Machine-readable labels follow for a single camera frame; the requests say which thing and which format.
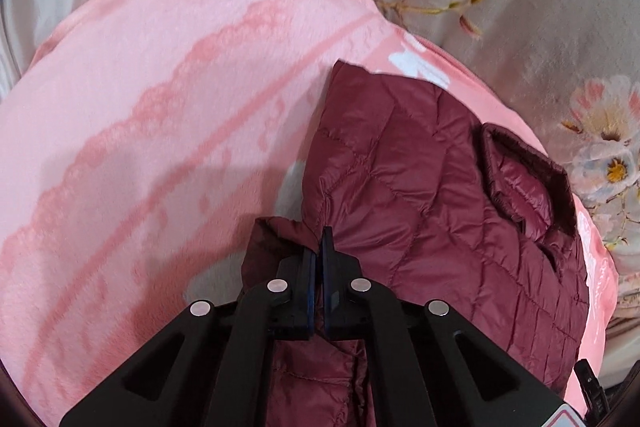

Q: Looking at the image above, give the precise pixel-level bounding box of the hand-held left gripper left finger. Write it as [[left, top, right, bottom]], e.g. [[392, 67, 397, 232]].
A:
[[59, 245, 318, 427]]

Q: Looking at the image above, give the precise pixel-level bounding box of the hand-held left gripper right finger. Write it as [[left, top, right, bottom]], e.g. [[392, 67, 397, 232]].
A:
[[320, 227, 567, 427]]

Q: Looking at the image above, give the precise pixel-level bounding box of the maroon quilted puffer jacket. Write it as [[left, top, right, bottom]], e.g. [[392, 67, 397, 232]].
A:
[[240, 59, 591, 427]]

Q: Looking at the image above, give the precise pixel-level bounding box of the grey floral blanket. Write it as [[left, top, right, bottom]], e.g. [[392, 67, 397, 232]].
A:
[[272, 0, 640, 388]]

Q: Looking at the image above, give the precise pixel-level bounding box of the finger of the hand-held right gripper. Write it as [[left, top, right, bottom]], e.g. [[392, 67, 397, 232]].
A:
[[572, 362, 612, 427]]

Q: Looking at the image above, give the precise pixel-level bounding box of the pink fleece blanket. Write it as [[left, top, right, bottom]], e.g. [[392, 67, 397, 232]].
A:
[[0, 0, 618, 427]]

